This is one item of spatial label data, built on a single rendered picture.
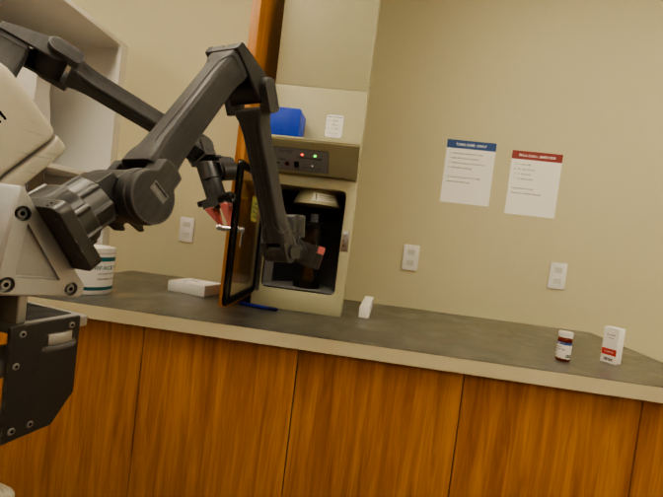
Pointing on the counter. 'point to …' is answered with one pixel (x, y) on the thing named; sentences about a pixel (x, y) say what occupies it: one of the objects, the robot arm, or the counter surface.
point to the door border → (233, 241)
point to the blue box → (288, 122)
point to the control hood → (337, 150)
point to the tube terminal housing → (313, 107)
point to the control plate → (302, 159)
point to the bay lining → (333, 218)
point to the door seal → (235, 245)
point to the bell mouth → (317, 198)
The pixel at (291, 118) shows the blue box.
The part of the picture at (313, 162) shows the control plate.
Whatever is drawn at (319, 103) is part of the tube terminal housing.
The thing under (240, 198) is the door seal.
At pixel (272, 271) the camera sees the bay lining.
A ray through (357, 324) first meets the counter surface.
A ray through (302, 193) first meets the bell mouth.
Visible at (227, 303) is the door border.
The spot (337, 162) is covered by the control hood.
